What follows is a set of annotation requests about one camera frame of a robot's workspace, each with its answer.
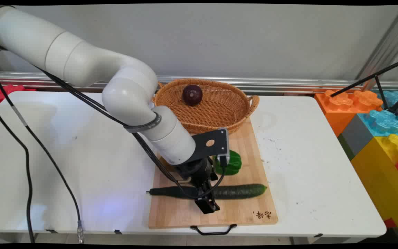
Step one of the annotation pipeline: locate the black camera cable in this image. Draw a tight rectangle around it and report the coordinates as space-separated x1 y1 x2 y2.
0 47 227 200

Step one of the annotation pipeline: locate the small blue toy block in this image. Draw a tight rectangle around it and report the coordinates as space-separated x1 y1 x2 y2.
378 91 398 113

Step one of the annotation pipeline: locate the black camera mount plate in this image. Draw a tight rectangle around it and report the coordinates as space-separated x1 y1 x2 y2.
185 129 228 165

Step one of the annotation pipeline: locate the purple onion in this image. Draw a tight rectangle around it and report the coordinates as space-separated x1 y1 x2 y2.
182 85 203 106

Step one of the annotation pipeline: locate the thin black hanging cable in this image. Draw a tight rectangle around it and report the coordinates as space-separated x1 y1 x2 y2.
0 99 36 244

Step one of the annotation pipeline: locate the bamboo cutting board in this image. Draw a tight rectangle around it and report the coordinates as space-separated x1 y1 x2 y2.
148 118 278 236

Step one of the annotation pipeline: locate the large blue toy block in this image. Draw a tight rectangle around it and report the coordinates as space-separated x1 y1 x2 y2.
357 109 398 137

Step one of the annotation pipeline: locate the grey toy building block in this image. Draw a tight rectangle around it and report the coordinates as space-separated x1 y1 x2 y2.
337 114 374 160

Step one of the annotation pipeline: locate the dark green cucumber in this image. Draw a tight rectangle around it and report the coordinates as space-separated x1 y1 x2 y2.
146 184 267 200

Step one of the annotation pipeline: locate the yellow toy building block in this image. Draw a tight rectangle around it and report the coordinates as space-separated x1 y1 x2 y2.
350 133 398 242

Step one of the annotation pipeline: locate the black cable with metal connector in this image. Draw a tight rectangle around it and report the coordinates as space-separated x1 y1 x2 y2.
0 62 85 244

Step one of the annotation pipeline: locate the green bell pepper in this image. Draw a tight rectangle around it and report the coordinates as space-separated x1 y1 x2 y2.
214 150 242 176

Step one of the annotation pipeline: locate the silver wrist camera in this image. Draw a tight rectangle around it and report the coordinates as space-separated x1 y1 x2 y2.
217 128 230 167

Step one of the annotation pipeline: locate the black tripod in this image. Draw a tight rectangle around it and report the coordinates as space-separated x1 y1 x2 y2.
330 56 398 116

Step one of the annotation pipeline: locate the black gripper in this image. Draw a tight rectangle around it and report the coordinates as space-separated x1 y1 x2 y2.
176 157 220 214

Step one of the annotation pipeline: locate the orange toy building block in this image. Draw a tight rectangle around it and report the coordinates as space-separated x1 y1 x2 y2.
314 89 383 137

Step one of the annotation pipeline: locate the oval wicker basket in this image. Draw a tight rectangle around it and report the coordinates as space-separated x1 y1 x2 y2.
152 79 260 135

